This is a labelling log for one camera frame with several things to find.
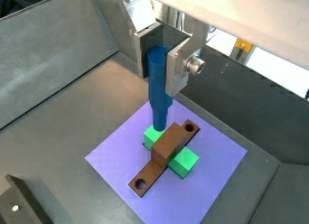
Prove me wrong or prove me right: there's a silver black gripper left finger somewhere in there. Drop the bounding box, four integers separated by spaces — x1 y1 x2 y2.
117 0 164 78

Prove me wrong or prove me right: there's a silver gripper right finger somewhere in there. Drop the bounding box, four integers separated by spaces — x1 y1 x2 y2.
166 19 209 97

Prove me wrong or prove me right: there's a blue hexagonal peg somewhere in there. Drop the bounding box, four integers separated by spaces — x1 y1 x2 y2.
148 45 173 131

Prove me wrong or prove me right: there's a purple board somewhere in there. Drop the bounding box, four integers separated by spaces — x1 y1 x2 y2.
86 102 247 224

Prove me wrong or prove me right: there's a green block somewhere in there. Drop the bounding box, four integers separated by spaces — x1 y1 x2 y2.
144 126 200 179

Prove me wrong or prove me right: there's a brown clamp bracket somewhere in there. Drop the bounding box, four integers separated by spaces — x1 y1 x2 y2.
129 119 200 198

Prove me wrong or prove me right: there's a black angled bracket holder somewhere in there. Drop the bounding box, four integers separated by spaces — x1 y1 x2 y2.
0 174 54 224

